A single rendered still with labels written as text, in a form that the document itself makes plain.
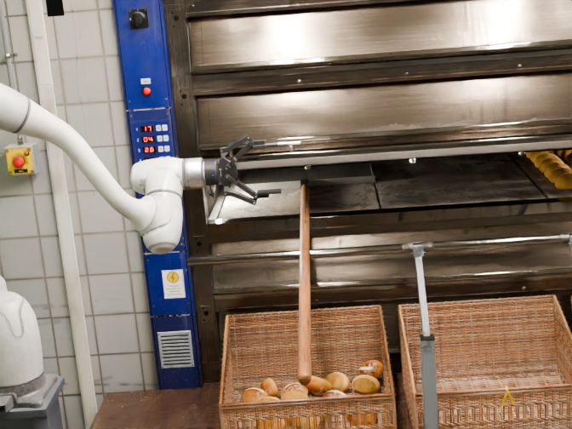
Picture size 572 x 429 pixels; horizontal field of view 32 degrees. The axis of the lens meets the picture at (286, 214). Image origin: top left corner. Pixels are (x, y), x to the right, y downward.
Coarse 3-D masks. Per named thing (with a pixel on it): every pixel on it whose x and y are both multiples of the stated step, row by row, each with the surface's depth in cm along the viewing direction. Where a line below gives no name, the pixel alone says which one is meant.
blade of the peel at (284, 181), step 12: (300, 168) 419; (312, 168) 417; (324, 168) 416; (336, 168) 414; (348, 168) 412; (360, 168) 411; (240, 180) 405; (252, 180) 403; (264, 180) 401; (276, 180) 400; (288, 180) 398; (312, 180) 386; (324, 180) 386; (336, 180) 386; (348, 180) 386; (360, 180) 386; (372, 180) 386
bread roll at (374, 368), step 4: (372, 360) 342; (376, 360) 342; (364, 364) 342; (368, 364) 340; (372, 364) 340; (376, 364) 339; (380, 364) 340; (360, 368) 343; (364, 368) 341; (368, 368) 340; (372, 368) 339; (376, 368) 339; (380, 368) 339; (360, 372) 344; (364, 372) 341; (368, 372) 340; (372, 372) 339; (376, 372) 339; (380, 372) 339; (376, 376) 340
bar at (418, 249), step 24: (456, 240) 306; (480, 240) 305; (504, 240) 304; (528, 240) 304; (552, 240) 304; (192, 264) 310; (216, 264) 310; (432, 336) 291; (432, 360) 291; (432, 384) 293; (432, 408) 295
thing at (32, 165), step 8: (16, 144) 338; (24, 144) 337; (32, 144) 336; (8, 152) 334; (16, 152) 334; (32, 152) 334; (8, 160) 334; (24, 160) 334; (32, 160) 334; (8, 168) 335; (16, 168) 335; (24, 168) 335; (32, 168) 335; (40, 168) 340
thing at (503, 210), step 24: (264, 216) 349; (288, 216) 347; (312, 216) 344; (336, 216) 343; (360, 216) 343; (384, 216) 342; (408, 216) 342; (432, 216) 342; (456, 216) 341; (480, 216) 341
